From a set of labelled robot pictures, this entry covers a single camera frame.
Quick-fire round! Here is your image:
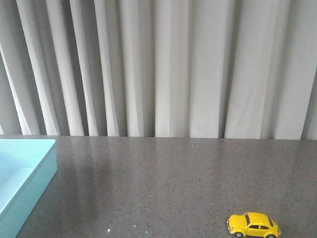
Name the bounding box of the yellow toy beetle car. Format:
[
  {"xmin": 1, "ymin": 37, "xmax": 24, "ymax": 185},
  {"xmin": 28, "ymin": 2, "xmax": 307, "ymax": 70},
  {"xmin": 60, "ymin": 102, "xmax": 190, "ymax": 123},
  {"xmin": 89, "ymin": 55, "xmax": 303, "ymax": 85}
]
[{"xmin": 226, "ymin": 212, "xmax": 281, "ymax": 238}]

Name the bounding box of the light blue box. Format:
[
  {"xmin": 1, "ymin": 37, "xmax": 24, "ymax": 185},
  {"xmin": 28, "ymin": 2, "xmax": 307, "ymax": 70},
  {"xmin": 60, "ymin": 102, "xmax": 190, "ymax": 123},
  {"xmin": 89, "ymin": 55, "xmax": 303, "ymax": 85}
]
[{"xmin": 0, "ymin": 139, "xmax": 57, "ymax": 238}]

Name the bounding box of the grey pleated curtain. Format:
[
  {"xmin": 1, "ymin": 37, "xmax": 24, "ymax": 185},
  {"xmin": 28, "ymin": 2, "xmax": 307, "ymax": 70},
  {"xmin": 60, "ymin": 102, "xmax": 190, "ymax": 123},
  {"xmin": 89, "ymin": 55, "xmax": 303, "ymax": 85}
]
[{"xmin": 0, "ymin": 0, "xmax": 317, "ymax": 139}]

